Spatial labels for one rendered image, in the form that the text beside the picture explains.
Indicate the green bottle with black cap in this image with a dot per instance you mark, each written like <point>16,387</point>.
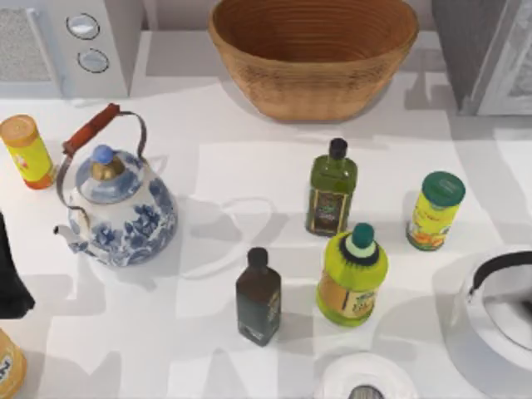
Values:
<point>331,193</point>

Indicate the dark bottle with black cap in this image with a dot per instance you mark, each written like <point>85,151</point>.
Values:
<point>257,299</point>

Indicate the yellow-green bottle with green cap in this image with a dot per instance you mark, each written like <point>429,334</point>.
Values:
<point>353,282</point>

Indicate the blue and white teapot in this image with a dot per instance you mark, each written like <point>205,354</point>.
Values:
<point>124,208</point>

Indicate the brown woven basket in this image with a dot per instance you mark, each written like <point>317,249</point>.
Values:
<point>311,62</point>

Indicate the yellow can with green lid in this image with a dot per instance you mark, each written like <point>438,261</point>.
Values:
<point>434,212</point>

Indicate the white round roll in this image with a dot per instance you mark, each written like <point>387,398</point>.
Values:
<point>365,376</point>

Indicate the pale microwave oven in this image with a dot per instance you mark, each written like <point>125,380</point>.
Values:
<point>116,50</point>

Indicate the round microwave knob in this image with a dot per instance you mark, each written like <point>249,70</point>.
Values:
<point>82,24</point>
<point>93,60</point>

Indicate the yellow can with orange lid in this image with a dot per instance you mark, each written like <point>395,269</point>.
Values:
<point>30,154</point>

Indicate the grey cabinet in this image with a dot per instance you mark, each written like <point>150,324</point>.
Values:
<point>478,50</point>

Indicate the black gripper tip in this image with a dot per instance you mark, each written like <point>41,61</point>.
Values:
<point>10,274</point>

